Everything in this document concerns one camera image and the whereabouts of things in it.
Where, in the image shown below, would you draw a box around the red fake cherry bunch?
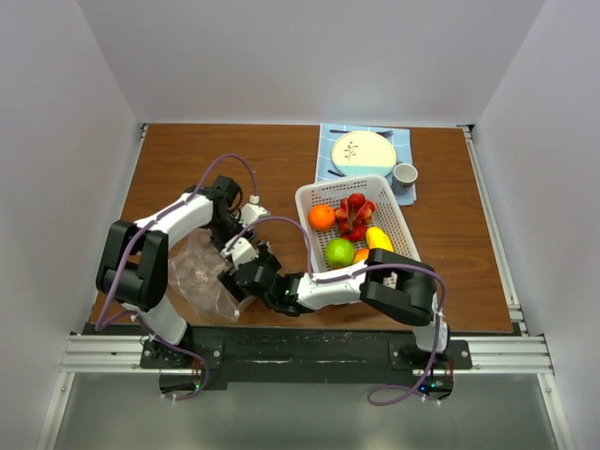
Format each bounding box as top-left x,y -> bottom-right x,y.
335,193 -> 376,243

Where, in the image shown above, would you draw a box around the yellow fake lemon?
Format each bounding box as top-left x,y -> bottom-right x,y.
365,226 -> 395,252

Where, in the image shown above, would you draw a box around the purple cable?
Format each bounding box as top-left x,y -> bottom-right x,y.
224,215 -> 449,407
94,153 -> 260,402

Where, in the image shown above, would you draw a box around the purple plastic fork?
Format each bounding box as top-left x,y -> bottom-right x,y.
329,128 -> 394,139

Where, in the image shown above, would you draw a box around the small white cup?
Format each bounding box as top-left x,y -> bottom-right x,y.
391,162 -> 418,196

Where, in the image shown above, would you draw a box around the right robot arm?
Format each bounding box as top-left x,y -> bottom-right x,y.
217,248 -> 451,368

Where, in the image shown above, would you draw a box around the blue checkered cloth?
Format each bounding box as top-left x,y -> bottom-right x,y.
315,123 -> 416,205

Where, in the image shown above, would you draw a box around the orange fake fruit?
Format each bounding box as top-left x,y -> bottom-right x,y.
307,204 -> 337,232

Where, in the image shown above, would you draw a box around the orange green fake mango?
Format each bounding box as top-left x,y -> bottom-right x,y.
352,248 -> 369,264

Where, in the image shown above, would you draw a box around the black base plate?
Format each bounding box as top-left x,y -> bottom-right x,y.
140,326 -> 473,394

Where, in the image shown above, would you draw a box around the clear zip top bag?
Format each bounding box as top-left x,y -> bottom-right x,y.
168,229 -> 254,323

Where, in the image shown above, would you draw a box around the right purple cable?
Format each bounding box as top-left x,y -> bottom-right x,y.
224,215 -> 449,407

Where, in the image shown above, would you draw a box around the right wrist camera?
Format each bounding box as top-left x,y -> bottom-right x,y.
220,237 -> 259,269

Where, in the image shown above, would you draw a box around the aluminium frame rail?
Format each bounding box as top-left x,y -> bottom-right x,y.
59,330 -> 156,374

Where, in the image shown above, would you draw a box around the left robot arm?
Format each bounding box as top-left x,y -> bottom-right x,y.
96,175 -> 243,368

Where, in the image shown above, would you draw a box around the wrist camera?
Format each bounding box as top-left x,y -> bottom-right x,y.
239,194 -> 271,228
220,237 -> 259,269

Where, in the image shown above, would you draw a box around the cream and blue plate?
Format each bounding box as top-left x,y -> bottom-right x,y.
331,133 -> 398,177

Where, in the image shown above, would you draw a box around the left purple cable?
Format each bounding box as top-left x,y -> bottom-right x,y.
94,153 -> 260,402

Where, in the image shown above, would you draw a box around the white plastic basket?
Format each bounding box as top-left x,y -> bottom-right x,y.
295,174 -> 420,272

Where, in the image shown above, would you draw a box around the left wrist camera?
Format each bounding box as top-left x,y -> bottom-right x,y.
239,194 -> 271,228

